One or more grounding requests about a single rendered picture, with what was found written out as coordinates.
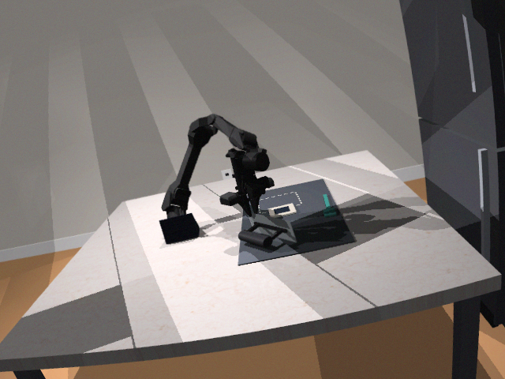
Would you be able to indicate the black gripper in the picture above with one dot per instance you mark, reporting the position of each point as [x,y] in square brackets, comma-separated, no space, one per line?
[239,197]

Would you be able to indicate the teal small trowel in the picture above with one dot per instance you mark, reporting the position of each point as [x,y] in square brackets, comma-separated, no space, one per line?
[329,212]

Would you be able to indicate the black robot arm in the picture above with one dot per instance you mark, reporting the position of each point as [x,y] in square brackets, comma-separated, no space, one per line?
[252,158]

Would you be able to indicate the cream square tile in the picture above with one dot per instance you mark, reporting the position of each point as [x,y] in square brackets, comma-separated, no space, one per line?
[283,210]

